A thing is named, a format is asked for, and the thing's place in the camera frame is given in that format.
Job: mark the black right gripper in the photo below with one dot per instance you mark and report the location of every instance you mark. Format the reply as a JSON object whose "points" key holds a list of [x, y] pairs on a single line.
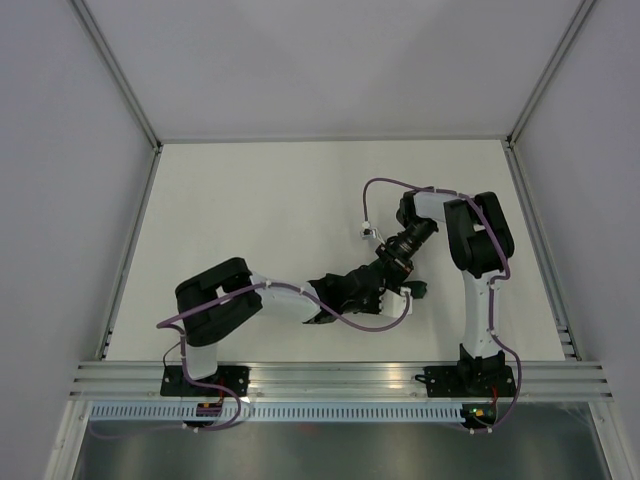
{"points": [[396, 267]]}

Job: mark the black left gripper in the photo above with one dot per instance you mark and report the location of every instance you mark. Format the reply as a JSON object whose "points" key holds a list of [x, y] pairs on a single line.
{"points": [[376, 308]]}

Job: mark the dark green cloth napkin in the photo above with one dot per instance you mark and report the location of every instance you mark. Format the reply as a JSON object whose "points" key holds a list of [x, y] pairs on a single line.
{"points": [[417, 288]]}

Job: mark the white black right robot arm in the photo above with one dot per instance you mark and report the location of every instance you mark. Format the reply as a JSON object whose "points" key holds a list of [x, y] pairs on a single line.
{"points": [[480, 244]]}

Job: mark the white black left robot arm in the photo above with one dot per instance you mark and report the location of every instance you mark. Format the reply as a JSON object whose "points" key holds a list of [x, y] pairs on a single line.
{"points": [[206, 329]]}

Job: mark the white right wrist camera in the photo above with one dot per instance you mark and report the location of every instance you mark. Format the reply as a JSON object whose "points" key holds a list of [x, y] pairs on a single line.
{"points": [[367, 232]]}

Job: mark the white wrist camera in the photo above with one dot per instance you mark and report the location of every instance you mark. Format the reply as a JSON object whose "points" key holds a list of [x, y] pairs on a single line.
{"points": [[367, 232], [396, 305]]}

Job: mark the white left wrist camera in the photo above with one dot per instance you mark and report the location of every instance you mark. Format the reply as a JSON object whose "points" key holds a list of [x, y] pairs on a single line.
{"points": [[396, 305]]}

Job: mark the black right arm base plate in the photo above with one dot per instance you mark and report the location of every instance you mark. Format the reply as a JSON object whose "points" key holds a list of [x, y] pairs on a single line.
{"points": [[448, 382]]}

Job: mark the aluminium right frame post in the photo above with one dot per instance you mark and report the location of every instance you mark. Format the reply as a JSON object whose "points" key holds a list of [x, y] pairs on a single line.
{"points": [[560, 53]]}

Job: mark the aluminium frame post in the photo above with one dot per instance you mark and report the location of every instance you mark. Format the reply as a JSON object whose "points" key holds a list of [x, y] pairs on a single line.
{"points": [[91, 27], [560, 53]]}

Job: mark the aluminium right side rail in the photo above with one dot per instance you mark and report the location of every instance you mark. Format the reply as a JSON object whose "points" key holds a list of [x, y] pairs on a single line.
{"points": [[542, 253]]}

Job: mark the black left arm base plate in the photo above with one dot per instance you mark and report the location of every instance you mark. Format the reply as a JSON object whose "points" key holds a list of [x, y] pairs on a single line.
{"points": [[233, 378]]}

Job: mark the aluminium front rail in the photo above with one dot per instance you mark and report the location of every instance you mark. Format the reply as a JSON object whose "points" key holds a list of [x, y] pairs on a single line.
{"points": [[541, 381]]}

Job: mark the white slotted cable duct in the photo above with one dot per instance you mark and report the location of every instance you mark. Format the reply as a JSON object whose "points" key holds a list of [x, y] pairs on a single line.
{"points": [[280, 411]]}

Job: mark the aluminium left frame post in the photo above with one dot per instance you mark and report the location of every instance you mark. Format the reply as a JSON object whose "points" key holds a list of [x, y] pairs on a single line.
{"points": [[91, 27]]}

